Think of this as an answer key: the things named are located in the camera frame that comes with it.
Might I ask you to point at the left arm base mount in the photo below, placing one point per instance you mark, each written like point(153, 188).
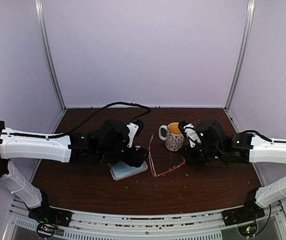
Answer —
point(49, 220)

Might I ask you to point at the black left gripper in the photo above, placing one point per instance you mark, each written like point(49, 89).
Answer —
point(136, 158)

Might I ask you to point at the aluminium left corner post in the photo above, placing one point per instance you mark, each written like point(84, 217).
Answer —
point(49, 59)

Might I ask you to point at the rose gold wire glasses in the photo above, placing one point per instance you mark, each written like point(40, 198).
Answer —
point(158, 166)

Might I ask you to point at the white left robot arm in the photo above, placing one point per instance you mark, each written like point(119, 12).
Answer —
point(112, 143)

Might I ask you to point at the light blue cleaning cloth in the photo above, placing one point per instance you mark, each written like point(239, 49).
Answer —
point(121, 170)

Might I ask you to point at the white floral mug yellow inside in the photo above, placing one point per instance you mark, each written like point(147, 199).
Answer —
point(172, 136)

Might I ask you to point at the pink glasses case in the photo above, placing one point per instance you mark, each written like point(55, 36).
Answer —
point(110, 165)

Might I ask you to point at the aluminium right corner post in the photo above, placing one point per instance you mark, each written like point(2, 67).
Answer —
point(248, 23)

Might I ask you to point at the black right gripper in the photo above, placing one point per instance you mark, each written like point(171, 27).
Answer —
point(190, 160)

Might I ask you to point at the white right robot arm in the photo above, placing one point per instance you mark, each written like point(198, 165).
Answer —
point(209, 142)

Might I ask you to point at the aluminium corner post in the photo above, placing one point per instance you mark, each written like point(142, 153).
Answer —
point(248, 23)
point(49, 59)

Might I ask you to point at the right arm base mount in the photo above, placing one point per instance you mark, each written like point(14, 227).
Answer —
point(245, 218)

